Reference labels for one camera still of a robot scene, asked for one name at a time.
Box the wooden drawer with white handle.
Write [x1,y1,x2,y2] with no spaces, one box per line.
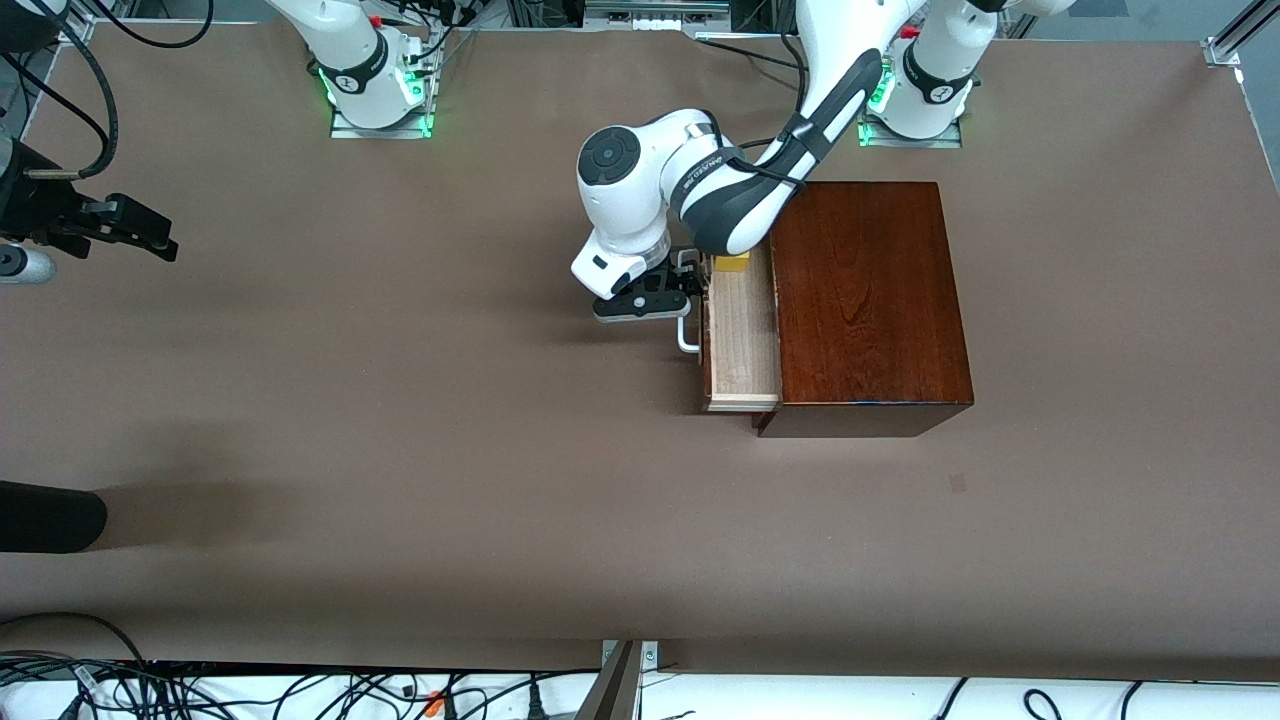
[676,250,783,414]

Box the dark brown wooden cabinet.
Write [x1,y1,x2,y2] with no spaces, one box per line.
[757,181,975,439]

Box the white power strip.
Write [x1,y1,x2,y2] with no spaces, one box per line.
[585,0,733,27]

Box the black rounded object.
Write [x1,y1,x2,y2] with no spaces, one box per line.
[0,480,108,554]

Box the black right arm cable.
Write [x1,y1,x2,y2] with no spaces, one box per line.
[25,10,121,183]

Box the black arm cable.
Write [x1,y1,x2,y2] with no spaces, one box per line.
[700,108,816,201]
[25,10,121,183]

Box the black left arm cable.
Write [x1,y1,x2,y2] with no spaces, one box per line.
[700,108,816,201]

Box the black looping cable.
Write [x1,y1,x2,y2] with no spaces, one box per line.
[95,0,216,50]

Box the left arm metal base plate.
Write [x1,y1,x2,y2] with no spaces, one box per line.
[857,118,964,150]

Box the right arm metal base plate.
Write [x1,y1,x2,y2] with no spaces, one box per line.
[330,108,434,140]

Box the aluminium profile post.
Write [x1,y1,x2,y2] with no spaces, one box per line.
[578,640,641,720]

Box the aluminium frame profile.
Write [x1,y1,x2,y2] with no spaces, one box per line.
[1215,0,1280,51]

